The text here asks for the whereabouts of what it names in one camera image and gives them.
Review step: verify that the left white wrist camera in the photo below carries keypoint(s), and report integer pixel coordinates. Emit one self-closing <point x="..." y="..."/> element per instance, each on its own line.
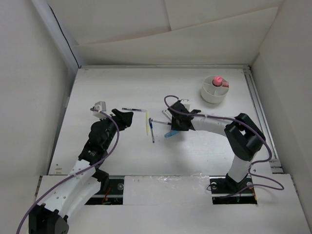
<point x="98" y="108"/>

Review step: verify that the red capped white marker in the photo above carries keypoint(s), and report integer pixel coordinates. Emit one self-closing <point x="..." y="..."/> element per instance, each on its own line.
<point x="168" y="114"/>

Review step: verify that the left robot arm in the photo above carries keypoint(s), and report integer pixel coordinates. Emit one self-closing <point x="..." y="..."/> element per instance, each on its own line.
<point x="54" y="211"/>

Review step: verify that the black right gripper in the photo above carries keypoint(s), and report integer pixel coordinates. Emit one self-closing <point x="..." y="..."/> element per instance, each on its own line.
<point x="175" y="126"/>

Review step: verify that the blue capped white marker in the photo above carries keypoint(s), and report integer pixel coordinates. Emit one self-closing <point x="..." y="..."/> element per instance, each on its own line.
<point x="169" y="119"/>

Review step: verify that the yellow pen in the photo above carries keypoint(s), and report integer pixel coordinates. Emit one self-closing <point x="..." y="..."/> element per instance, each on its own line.
<point x="147" y="122"/>

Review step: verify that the orange correction tape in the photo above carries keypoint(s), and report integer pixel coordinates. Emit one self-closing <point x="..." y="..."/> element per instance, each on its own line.
<point x="225" y="84"/>

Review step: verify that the purple tipped marker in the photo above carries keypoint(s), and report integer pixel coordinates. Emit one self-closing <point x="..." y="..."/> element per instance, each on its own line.
<point x="161" y="122"/>

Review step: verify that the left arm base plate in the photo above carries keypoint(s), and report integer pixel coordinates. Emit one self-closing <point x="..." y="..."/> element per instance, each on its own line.
<point x="113" y="195"/>

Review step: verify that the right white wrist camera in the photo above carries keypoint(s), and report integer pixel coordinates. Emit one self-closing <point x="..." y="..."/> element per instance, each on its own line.
<point x="186" y="103"/>

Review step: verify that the purple pen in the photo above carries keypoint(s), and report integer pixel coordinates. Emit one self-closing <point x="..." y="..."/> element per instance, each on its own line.
<point x="135" y="110"/>

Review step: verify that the pink capped glue bottle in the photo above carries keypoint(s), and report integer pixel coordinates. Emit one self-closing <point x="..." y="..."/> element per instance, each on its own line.
<point x="217" y="81"/>

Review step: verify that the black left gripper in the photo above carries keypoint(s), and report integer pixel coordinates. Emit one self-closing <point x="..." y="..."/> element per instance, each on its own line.
<point x="123" y="119"/>

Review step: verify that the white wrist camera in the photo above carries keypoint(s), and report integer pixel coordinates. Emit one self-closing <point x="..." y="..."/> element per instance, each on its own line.
<point x="186" y="103"/>
<point x="98" y="108"/>

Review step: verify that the white round divided container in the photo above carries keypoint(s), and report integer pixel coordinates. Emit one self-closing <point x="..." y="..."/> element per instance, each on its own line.
<point x="211" y="93"/>

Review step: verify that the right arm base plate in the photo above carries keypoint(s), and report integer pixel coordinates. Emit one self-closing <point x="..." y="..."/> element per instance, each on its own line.
<point x="223" y="195"/>

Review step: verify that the blue ballpoint pen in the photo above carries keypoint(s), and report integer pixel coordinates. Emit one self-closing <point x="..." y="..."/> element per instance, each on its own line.
<point x="151" y="128"/>

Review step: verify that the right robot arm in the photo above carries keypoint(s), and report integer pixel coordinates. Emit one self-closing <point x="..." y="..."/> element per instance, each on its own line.
<point x="241" y="132"/>

